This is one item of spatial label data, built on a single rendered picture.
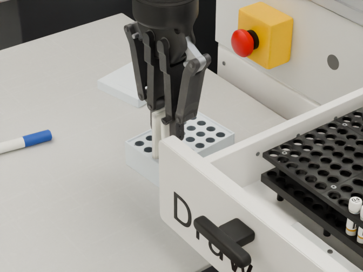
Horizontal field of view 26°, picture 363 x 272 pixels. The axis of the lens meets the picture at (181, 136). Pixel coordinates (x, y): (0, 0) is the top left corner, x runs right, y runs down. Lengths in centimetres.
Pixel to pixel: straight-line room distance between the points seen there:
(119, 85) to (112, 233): 32
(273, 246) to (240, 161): 18
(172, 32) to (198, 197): 20
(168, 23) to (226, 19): 39
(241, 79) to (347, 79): 24
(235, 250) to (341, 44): 44
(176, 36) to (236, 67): 39
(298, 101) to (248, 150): 30
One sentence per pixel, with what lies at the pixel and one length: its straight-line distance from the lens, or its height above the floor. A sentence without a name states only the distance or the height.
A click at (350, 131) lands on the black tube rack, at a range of 90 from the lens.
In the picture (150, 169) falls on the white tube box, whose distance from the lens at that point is 102.
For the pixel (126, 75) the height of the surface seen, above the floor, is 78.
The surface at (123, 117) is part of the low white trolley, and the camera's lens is 117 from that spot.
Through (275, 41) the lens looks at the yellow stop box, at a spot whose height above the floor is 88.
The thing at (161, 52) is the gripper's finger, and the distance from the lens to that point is 90.
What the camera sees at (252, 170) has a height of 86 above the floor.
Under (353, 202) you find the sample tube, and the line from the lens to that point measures 78.
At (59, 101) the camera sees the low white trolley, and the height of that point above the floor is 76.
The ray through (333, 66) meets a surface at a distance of 109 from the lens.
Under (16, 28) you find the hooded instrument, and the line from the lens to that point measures 152.
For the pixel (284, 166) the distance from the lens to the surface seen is 84.
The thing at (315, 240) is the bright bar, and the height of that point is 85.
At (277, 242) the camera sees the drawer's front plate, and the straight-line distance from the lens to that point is 72.
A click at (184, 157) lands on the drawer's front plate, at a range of 80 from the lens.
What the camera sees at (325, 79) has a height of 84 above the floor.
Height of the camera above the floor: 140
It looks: 35 degrees down
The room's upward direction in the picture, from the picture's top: straight up
